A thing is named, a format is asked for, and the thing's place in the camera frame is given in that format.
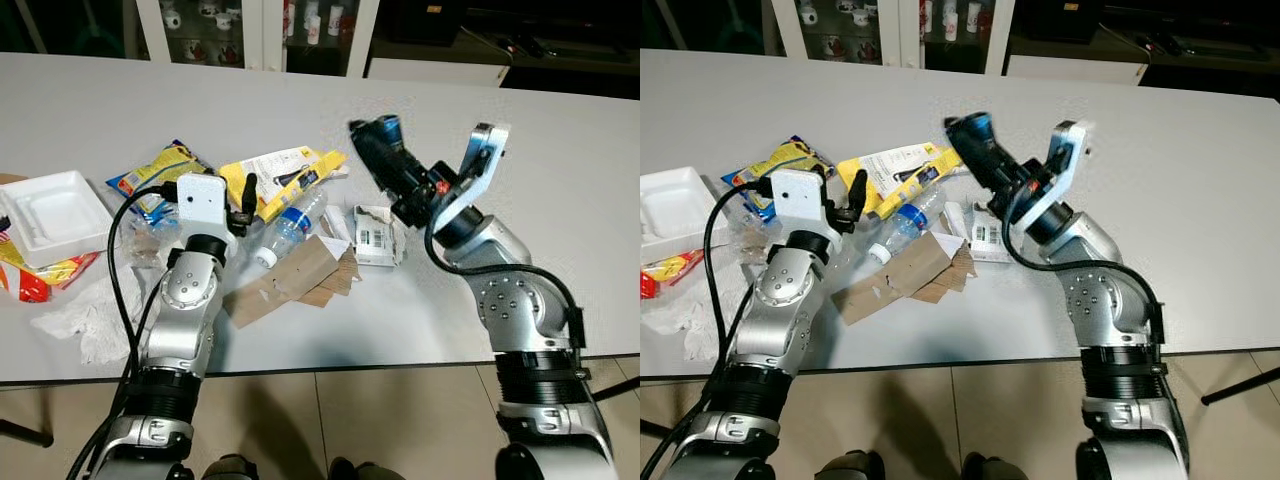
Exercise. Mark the yellow white blister pack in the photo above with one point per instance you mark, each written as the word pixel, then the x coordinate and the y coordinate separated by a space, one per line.
pixel 905 168
pixel 290 172

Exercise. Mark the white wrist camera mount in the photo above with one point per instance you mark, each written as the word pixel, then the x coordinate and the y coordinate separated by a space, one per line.
pixel 478 165
pixel 200 205
pixel 1065 160
pixel 798 200

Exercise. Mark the brown torn cardboard piece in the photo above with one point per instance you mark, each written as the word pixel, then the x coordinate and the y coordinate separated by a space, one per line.
pixel 290 280
pixel 900 278

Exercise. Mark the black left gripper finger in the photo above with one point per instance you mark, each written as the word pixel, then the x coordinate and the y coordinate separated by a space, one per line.
pixel 859 190
pixel 250 192

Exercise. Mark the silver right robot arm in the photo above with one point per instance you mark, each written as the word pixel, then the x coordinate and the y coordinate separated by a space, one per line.
pixel 520 320
pixel 1110 315

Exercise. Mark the red yellow wrapper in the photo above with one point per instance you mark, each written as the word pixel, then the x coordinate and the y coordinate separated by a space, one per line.
pixel 45 278
pixel 668 275

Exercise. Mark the clear plastic bottle blue label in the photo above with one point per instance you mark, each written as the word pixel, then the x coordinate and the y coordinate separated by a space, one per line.
pixel 905 225
pixel 290 228

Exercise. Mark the small white barcode box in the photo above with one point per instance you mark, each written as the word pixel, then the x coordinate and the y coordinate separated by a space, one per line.
pixel 988 235
pixel 378 238

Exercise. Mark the white glass display cabinet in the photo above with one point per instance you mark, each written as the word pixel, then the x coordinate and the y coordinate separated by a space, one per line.
pixel 270 35
pixel 905 32

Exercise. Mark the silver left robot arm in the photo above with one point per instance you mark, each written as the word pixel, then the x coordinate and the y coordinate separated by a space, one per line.
pixel 180 310
pixel 780 310

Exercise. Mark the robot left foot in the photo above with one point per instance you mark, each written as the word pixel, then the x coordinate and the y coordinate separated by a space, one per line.
pixel 845 467
pixel 230 470

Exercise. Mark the black table leg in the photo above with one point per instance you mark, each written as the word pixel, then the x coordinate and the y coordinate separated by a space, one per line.
pixel 1240 388
pixel 615 388
pixel 25 432

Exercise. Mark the yellow blue snack bag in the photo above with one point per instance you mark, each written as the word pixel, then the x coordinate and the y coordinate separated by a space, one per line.
pixel 790 155
pixel 160 168

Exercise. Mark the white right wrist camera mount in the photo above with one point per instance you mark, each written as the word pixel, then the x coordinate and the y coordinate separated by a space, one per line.
pixel 478 165
pixel 1065 160

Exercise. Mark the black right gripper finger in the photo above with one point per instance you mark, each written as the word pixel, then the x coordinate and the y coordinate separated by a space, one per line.
pixel 375 158
pixel 398 163
pixel 972 155
pixel 993 160

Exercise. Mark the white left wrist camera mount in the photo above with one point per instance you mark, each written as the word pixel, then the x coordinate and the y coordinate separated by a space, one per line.
pixel 200 205
pixel 798 200

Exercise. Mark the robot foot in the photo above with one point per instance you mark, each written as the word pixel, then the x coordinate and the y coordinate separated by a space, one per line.
pixel 365 470
pixel 990 468
pixel 845 467
pixel 230 470

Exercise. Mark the white foam tray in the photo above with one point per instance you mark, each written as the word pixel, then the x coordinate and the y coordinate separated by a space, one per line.
pixel 675 210
pixel 55 215

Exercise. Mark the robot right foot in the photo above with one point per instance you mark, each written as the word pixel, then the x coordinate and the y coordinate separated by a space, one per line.
pixel 990 468
pixel 365 470

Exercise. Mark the white crumpled tissue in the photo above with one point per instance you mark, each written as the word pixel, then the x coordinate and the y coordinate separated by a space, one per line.
pixel 90 320
pixel 690 325

